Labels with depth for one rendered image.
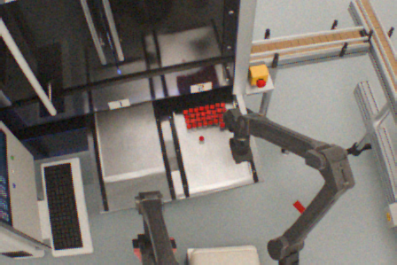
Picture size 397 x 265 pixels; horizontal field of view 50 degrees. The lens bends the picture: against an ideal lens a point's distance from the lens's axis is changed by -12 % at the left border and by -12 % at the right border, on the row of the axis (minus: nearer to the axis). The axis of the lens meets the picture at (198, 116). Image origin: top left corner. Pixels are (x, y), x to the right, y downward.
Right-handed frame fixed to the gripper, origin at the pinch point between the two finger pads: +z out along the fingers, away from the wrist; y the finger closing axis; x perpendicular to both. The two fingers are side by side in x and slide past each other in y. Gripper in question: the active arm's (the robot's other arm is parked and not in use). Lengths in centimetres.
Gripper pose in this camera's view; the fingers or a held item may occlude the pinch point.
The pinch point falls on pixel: (240, 160)
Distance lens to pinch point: 175.0
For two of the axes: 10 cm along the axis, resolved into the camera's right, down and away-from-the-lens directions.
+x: -9.8, 1.9, -0.7
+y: -2.0, -8.1, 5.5
